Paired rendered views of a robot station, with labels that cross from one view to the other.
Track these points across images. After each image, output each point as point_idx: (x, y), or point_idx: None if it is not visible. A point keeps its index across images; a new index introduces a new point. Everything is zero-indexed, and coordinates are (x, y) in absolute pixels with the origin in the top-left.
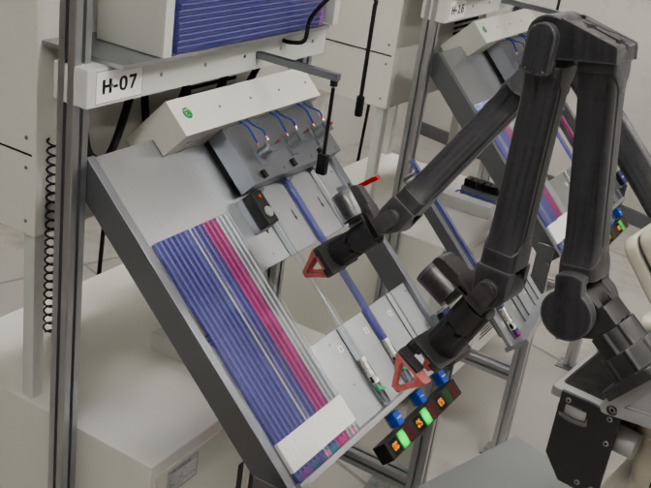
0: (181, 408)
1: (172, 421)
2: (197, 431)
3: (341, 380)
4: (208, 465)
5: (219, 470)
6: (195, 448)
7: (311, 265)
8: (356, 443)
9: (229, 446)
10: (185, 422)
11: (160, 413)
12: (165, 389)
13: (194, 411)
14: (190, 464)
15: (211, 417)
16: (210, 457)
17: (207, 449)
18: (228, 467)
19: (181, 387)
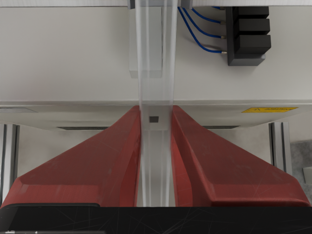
0: (46, 50)
1: (14, 61)
2: (17, 95)
3: None
4: (61, 112)
5: (87, 114)
6: (16, 105)
7: (173, 128)
8: (290, 155)
9: (96, 111)
10: (23, 73)
11: (18, 39)
12: (66, 9)
13: (51, 65)
14: (16, 109)
15: (54, 91)
16: (60, 111)
17: (47, 108)
18: (104, 115)
19: (83, 21)
